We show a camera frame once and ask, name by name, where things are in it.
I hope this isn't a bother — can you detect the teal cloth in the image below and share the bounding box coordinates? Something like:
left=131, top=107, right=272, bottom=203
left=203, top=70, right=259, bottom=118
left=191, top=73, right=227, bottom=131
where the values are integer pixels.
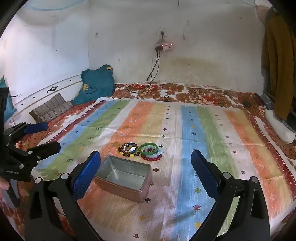
left=0, top=75, right=18, bottom=121

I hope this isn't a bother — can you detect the multicoloured stone bracelet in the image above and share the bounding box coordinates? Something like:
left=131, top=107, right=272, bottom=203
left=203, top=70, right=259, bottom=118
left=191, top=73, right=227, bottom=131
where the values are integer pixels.
left=124, top=144, right=139, bottom=154

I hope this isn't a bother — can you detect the white power strip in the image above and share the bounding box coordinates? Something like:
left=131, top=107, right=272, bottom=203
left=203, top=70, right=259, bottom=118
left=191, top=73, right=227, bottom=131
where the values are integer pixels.
left=154, top=42, right=174, bottom=52

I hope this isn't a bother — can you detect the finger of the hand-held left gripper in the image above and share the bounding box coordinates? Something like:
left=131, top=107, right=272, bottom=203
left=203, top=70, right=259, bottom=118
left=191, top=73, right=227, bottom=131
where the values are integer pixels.
left=8, top=141, right=62, bottom=169
left=3, top=122, right=50, bottom=143

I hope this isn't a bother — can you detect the teal shirt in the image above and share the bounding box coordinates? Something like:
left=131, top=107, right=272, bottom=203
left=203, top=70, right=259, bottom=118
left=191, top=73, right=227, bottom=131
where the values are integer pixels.
left=71, top=64, right=116, bottom=105

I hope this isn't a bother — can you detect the red floral blanket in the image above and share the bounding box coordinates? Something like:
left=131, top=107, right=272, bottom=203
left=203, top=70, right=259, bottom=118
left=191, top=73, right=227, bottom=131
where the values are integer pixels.
left=0, top=81, right=296, bottom=241

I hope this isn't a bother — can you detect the mustard yellow hanging cloth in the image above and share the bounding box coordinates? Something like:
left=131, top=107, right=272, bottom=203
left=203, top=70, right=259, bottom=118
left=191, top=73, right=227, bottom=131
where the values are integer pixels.
left=261, top=9, right=296, bottom=120

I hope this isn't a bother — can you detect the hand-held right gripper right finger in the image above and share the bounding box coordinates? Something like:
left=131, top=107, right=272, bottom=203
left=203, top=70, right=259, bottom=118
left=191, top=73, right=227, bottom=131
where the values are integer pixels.
left=190, top=149, right=271, bottom=241

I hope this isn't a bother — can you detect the grey metal frame piece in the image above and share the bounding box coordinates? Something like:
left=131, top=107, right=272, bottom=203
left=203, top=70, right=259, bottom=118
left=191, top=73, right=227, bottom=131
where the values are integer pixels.
left=260, top=94, right=275, bottom=110

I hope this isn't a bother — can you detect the green jade bangle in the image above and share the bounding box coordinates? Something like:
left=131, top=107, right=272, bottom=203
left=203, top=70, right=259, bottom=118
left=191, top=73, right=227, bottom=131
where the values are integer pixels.
left=139, top=143, right=159, bottom=155

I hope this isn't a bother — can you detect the rectangular metal tin box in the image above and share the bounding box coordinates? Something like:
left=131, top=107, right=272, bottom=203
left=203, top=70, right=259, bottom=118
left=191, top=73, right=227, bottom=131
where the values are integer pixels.
left=94, top=155, right=152, bottom=204

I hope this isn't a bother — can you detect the white bed headboard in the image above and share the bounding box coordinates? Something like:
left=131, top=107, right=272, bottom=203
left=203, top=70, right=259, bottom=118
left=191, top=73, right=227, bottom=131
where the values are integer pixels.
left=0, top=77, right=84, bottom=127

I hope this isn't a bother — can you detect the black power cable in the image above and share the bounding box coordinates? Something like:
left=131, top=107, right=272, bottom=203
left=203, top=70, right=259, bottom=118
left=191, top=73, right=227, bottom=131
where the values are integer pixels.
left=113, top=49, right=163, bottom=100

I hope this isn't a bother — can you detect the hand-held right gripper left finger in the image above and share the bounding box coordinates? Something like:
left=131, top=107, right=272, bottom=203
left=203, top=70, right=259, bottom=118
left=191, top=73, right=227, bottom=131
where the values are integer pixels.
left=24, top=150, right=104, bottom=241

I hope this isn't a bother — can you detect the red bead bracelet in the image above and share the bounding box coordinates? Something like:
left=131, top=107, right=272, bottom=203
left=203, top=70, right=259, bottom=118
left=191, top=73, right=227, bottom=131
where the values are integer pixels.
left=140, top=152, right=162, bottom=162

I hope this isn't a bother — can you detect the white bolster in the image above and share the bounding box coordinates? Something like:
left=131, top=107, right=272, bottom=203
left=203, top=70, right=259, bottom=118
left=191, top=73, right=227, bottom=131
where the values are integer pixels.
left=265, top=108, right=296, bottom=144

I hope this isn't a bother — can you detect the striped brown pillow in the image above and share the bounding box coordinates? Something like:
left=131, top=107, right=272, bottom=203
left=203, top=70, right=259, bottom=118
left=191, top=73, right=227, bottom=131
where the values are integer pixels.
left=29, top=92, right=74, bottom=123

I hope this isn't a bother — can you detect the yellow and brown bead bracelet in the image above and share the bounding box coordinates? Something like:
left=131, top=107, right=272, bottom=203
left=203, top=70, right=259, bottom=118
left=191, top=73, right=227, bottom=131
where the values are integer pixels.
left=118, top=143, right=139, bottom=159

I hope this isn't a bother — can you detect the colourful striped mat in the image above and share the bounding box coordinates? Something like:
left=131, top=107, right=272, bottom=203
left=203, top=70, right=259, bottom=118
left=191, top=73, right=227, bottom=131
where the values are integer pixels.
left=32, top=97, right=296, bottom=241

